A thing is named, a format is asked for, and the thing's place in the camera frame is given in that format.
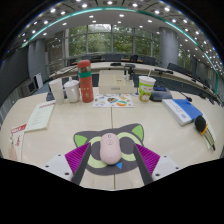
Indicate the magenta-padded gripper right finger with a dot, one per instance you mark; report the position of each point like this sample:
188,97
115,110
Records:
148,158

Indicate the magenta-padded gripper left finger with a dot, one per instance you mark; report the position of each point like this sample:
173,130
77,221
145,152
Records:
77,157

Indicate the pink computer mouse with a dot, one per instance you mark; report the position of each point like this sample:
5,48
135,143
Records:
110,149

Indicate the cat-shaped grey mouse pad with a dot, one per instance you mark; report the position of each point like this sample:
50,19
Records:
128,135

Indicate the white paper document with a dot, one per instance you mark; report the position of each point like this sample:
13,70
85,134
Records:
40,116

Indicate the blue and white book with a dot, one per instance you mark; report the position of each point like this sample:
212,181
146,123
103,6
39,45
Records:
181,111

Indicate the booklet with red fan print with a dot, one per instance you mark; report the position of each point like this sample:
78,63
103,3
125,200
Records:
17,140

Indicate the black microphone with yellow band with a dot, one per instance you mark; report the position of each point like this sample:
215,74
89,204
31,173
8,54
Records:
200,124

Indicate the dark pouch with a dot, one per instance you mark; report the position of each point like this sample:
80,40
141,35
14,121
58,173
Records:
161,95

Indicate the white lidded mug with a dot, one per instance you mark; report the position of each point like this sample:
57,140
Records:
72,91

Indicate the colourful sticker sheet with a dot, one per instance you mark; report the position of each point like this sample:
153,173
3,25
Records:
113,100

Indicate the green and white paper cup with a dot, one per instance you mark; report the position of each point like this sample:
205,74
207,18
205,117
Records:
146,89

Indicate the stack of white paper cups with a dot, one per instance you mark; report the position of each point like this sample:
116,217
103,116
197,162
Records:
57,90

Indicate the red bottle with green band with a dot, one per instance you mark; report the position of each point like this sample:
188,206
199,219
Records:
86,83

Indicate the beige box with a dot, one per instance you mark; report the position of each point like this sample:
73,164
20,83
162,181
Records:
115,85

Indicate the grey microwave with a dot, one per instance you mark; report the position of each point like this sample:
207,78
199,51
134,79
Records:
28,88

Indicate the white standing appliance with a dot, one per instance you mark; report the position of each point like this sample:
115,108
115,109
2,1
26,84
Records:
39,80

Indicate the dark office chairs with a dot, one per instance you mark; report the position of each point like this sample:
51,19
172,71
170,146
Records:
149,60

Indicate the ceiling lights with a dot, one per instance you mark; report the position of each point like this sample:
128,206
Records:
84,5

